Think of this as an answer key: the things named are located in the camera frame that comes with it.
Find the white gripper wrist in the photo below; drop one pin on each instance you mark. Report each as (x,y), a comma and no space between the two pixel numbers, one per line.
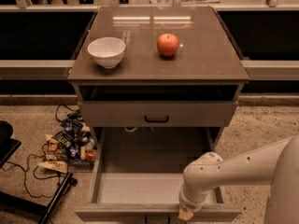
(189,203)

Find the grey drawer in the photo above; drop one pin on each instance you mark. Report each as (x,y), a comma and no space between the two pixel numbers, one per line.
(137,176)
(157,114)

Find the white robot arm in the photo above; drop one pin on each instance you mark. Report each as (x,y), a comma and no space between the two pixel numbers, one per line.
(275,165)

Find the grey top drawer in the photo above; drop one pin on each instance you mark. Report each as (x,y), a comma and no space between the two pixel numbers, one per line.
(157,114)

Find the grey drawer cabinet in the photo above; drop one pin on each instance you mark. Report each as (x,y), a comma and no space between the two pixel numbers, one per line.
(206,67)

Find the yellow chip bag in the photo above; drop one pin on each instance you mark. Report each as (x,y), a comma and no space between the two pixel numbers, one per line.
(56,156)

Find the dark blue snack bag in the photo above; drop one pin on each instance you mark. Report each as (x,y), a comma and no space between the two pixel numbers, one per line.
(68,135)

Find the red apple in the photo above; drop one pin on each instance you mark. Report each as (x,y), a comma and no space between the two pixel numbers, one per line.
(167,45)

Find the black stand base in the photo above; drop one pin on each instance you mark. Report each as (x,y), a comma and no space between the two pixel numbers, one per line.
(42,211)

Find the white ceramic bowl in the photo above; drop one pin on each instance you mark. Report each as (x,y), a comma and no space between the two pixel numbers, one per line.
(107,52)

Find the black chair seat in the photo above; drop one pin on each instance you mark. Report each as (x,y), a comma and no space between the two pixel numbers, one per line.
(8,145)

